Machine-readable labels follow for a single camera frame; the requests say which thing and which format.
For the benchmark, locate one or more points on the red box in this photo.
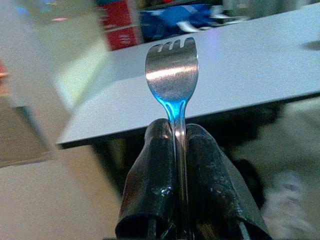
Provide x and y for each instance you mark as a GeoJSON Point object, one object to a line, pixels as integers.
{"type": "Point", "coordinates": [120, 25]}

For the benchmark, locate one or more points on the white table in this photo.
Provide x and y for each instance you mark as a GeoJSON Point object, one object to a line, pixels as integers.
{"type": "Point", "coordinates": [200, 87]}

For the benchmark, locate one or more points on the silver metal fork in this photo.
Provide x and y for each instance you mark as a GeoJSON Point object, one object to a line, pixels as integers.
{"type": "Point", "coordinates": [172, 75]}

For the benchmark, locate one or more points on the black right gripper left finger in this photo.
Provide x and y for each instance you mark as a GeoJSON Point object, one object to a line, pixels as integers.
{"type": "Point", "coordinates": [150, 175]}

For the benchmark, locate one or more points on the blue box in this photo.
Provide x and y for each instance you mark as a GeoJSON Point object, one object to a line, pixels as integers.
{"type": "Point", "coordinates": [172, 20]}

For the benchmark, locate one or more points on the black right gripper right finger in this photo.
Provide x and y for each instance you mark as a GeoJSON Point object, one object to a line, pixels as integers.
{"type": "Point", "coordinates": [212, 180]}

